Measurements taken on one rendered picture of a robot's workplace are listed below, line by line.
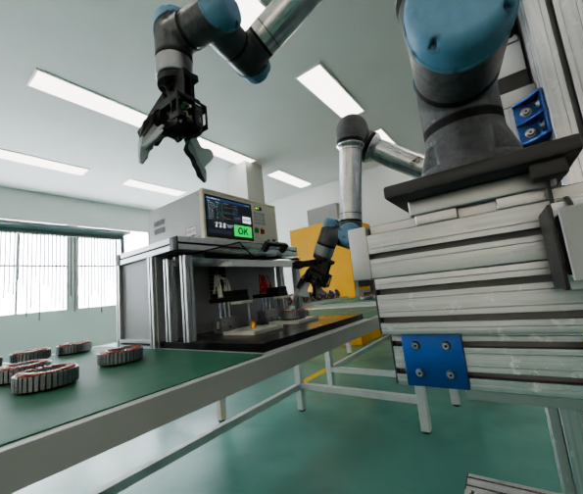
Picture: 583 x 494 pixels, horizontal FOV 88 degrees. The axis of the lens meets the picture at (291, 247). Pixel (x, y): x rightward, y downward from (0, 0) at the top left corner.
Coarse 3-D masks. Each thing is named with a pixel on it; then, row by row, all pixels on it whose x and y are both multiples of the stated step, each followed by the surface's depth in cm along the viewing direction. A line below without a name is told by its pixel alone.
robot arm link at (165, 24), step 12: (156, 12) 62; (168, 12) 61; (156, 24) 62; (168, 24) 60; (156, 36) 62; (168, 36) 61; (180, 36) 60; (156, 48) 61; (168, 48) 60; (180, 48) 61; (192, 60) 64
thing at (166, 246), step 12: (168, 240) 102; (180, 240) 100; (192, 240) 104; (204, 240) 108; (216, 240) 112; (132, 252) 116; (144, 252) 111; (156, 252) 106; (168, 252) 103; (180, 252) 131; (192, 252) 134; (120, 264) 122
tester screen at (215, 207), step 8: (208, 200) 116; (216, 200) 119; (224, 200) 123; (208, 208) 116; (216, 208) 119; (224, 208) 123; (232, 208) 126; (240, 208) 130; (248, 208) 134; (208, 216) 115; (216, 216) 118; (224, 216) 122; (232, 216) 125; (248, 216) 133; (208, 224) 114; (232, 224) 125; (240, 224) 128; (248, 224) 132; (208, 232) 114; (232, 232) 124
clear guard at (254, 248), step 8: (216, 248) 100; (224, 248) 101; (232, 248) 103; (240, 248) 105; (248, 248) 93; (256, 248) 96; (272, 248) 104; (288, 248) 112; (208, 256) 115; (216, 256) 118; (224, 256) 120; (232, 256) 123; (240, 256) 125; (256, 256) 91; (264, 256) 94; (272, 256) 98; (280, 256) 101; (288, 256) 105; (296, 256) 109
